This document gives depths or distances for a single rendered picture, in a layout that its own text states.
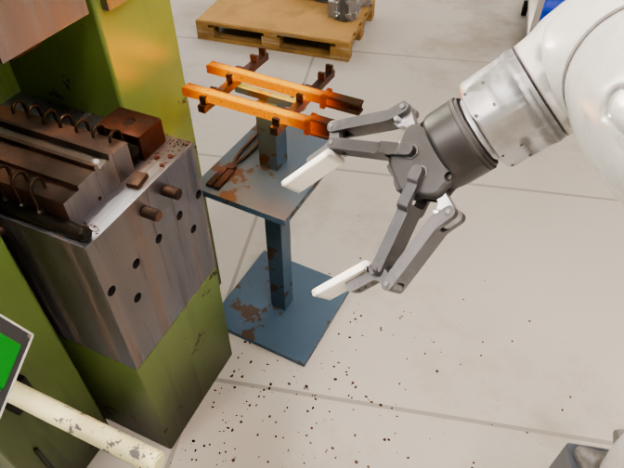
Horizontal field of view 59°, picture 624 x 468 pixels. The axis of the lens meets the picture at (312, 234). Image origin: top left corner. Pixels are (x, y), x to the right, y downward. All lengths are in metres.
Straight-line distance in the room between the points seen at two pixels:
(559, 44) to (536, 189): 2.34
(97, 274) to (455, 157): 0.87
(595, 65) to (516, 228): 2.20
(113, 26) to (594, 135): 1.18
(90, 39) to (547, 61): 1.10
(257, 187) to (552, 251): 1.40
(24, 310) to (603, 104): 1.26
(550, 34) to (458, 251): 1.95
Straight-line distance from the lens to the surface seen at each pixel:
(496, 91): 0.49
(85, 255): 1.17
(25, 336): 0.98
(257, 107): 1.38
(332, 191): 2.58
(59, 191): 1.20
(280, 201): 1.51
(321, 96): 1.41
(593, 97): 0.37
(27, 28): 1.04
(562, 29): 0.48
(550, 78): 0.47
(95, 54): 1.42
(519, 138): 0.49
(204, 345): 1.78
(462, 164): 0.51
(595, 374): 2.19
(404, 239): 0.54
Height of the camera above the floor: 1.69
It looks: 45 degrees down
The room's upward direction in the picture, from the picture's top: straight up
